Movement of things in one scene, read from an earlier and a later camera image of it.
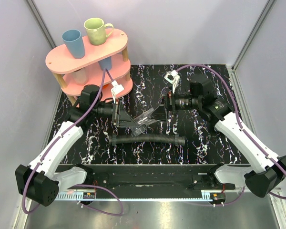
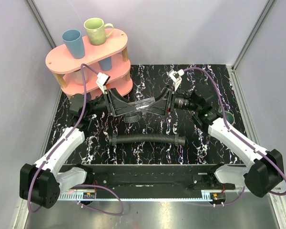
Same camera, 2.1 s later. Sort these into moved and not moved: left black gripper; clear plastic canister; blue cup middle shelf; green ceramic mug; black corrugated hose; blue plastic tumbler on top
Moved: left black gripper; clear plastic canister
Not moved: green ceramic mug; blue cup middle shelf; black corrugated hose; blue plastic tumbler on top
